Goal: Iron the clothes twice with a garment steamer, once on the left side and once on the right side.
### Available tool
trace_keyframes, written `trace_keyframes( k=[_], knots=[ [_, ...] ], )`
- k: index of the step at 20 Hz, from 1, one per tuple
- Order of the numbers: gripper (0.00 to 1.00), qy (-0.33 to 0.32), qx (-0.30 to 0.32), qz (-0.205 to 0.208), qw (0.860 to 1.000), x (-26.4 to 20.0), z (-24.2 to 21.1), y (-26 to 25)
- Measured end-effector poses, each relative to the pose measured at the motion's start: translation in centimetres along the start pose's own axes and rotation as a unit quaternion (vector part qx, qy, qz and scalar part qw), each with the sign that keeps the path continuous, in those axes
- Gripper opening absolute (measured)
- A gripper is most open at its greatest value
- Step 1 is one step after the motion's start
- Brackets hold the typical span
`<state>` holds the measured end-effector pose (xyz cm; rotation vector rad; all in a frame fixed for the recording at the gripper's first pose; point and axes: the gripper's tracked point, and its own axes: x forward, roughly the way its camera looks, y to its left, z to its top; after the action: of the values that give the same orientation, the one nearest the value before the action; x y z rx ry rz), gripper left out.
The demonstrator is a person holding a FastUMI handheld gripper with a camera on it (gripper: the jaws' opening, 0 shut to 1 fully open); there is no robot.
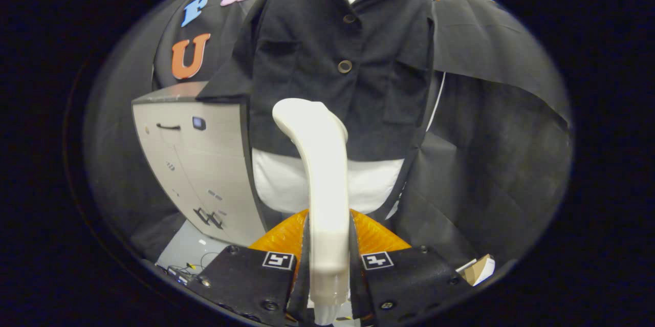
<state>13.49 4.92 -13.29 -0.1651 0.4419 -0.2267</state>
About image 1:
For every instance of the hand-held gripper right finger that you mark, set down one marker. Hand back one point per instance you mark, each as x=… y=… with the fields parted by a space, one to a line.
x=409 y=276

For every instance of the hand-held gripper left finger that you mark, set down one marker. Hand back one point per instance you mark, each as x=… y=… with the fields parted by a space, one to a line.
x=245 y=276

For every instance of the white garment steamer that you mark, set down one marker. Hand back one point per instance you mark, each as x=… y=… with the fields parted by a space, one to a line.
x=322 y=163

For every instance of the black buttoned jacket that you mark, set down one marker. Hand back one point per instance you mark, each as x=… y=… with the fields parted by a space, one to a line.
x=317 y=56

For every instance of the small cardboard box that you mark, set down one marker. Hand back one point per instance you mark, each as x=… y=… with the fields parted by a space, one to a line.
x=478 y=269

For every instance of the white mannequin torso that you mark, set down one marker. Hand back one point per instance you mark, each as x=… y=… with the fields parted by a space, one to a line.
x=281 y=183

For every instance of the grey cabinet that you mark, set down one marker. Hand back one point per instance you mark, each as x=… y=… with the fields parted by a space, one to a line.
x=199 y=173

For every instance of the black backdrop cloth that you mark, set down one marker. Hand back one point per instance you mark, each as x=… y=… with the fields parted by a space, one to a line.
x=491 y=163

